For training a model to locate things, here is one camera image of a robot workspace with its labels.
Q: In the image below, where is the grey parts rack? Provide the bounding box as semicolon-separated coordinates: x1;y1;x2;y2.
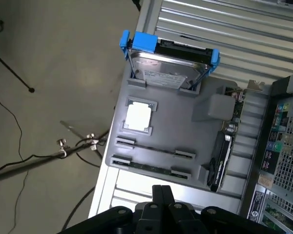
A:
104;75;237;193

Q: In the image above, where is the graphics card with black fan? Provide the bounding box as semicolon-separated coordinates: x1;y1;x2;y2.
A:
209;79;266;193

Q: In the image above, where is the silver CPU chip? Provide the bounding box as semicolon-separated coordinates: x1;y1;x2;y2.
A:
126;101;153;131

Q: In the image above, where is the open PC case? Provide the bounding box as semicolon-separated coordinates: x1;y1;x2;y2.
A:
239;72;293;234

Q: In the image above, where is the thin black tripod leg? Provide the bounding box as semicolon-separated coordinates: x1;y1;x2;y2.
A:
0;47;35;94

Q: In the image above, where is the thick black floor cable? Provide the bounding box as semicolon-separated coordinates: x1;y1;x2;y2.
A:
62;186;96;231

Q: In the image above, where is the tripod leg with cables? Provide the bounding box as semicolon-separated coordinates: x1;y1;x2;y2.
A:
0;119;112;185

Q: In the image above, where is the hard disk with blue bracket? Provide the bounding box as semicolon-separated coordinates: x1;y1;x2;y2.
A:
119;30;221;91

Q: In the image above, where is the thin black floor cable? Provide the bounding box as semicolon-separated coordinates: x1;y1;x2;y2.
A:
0;73;30;234

